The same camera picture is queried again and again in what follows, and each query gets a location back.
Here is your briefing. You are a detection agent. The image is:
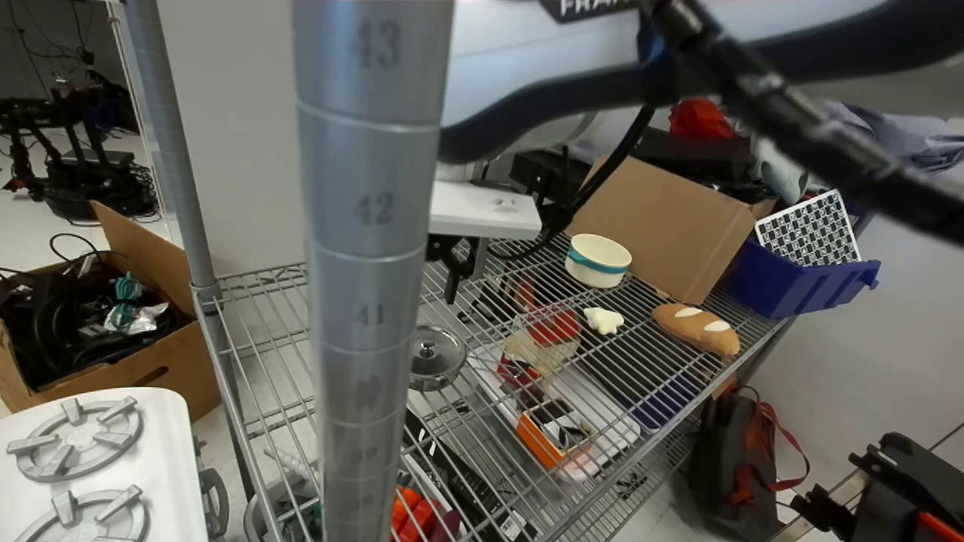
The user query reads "silver pan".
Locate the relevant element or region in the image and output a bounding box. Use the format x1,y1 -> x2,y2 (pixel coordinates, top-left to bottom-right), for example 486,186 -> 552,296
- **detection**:
407,340 -> 469,395

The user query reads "thin black cable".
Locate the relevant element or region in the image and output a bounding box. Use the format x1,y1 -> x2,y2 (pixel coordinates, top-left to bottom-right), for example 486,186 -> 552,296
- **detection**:
522,100 -> 660,258

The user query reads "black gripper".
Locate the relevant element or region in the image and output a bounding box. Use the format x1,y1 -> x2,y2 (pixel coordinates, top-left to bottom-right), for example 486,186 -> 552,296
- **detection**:
425,232 -> 490,307

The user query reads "blue plastic bin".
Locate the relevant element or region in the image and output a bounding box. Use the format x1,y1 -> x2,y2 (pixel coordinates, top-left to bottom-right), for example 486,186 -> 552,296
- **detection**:
719,232 -> 886,324

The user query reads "white grid panel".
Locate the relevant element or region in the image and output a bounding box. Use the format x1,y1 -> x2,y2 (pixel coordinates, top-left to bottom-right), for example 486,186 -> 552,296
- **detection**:
750,186 -> 867,271

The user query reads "cardboard box with cables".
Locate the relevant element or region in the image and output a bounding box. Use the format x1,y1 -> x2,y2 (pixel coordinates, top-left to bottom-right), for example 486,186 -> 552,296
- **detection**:
0,199 -> 224,420

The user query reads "grey stove burner grate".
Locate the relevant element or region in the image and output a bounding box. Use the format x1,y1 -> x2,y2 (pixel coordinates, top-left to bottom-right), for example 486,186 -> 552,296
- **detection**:
5,395 -> 146,485
13,481 -> 154,542

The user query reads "red round toy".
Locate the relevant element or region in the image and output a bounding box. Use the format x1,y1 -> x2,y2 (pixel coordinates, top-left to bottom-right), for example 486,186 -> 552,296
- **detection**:
524,305 -> 583,351

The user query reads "thick black cable sleeve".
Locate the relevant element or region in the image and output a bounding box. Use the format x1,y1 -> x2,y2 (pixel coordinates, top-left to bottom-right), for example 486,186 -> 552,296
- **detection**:
634,0 -> 964,249

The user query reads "black box shaped item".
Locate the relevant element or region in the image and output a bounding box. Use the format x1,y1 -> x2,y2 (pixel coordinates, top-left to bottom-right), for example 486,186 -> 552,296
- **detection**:
508,148 -> 597,226

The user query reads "red fabric item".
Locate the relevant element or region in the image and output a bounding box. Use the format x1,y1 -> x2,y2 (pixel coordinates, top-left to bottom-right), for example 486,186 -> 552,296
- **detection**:
664,95 -> 739,144

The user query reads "cardboard box on shelf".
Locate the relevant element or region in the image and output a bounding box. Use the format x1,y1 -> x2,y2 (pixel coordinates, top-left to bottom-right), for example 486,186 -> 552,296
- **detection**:
563,154 -> 778,307

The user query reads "blue grey cloth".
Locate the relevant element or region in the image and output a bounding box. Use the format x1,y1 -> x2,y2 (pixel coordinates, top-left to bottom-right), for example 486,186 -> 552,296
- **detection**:
817,98 -> 964,175

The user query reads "toy kitchen stove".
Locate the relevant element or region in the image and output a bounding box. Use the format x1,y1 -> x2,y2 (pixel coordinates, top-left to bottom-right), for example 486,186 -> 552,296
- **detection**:
0,387 -> 210,542

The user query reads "white toy garlic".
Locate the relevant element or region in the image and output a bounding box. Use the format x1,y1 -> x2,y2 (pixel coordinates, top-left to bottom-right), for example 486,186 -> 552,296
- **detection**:
582,305 -> 626,340

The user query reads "black bag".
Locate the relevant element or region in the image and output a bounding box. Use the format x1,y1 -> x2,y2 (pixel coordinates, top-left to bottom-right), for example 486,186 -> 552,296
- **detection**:
623,125 -> 767,205

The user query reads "grey numbered shelf pole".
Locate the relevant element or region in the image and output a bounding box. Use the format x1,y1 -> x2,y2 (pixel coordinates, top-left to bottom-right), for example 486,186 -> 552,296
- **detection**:
290,0 -> 462,542

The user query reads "plain grey shelf pole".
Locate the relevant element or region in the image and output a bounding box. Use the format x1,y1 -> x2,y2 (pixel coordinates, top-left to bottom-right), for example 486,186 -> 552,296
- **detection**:
116,0 -> 287,542

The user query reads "silver wire shelf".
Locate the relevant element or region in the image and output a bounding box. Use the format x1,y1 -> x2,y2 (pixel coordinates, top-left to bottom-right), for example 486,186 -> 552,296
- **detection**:
193,214 -> 794,542

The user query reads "black equipment pile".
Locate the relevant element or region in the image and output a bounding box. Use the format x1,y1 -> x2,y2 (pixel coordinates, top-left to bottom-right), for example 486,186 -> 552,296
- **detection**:
0,71 -> 159,224

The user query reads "beige toy piece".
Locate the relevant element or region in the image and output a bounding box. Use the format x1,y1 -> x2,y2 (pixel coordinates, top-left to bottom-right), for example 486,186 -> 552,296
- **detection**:
498,329 -> 582,380

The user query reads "toy bread loaf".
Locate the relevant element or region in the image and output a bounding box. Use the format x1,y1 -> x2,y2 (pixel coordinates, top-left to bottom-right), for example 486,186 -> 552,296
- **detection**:
647,297 -> 744,362

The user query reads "blue storage container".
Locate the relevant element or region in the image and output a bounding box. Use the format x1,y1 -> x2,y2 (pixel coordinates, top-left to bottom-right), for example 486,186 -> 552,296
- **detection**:
628,371 -> 699,431

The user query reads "teal and white item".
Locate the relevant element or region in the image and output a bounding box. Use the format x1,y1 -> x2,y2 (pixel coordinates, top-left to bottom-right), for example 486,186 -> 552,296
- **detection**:
83,271 -> 172,340

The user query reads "white bowl with teal stripe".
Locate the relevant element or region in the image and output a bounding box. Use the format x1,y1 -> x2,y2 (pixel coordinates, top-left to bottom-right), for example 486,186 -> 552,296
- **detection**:
563,232 -> 634,293

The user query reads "black cable bundle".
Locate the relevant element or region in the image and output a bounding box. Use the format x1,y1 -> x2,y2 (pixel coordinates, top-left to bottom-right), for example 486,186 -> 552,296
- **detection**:
0,253 -> 193,393

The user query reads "orange rimmed small box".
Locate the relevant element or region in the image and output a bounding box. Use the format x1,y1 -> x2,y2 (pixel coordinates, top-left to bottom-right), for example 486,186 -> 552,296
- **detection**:
514,399 -> 607,475

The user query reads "grey caster wheel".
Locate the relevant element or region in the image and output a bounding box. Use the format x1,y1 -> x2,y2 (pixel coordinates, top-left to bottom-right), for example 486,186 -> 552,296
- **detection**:
196,463 -> 234,542

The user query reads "black backpack with red straps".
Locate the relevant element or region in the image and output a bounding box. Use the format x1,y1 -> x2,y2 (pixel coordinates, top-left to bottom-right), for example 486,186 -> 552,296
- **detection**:
664,384 -> 813,542

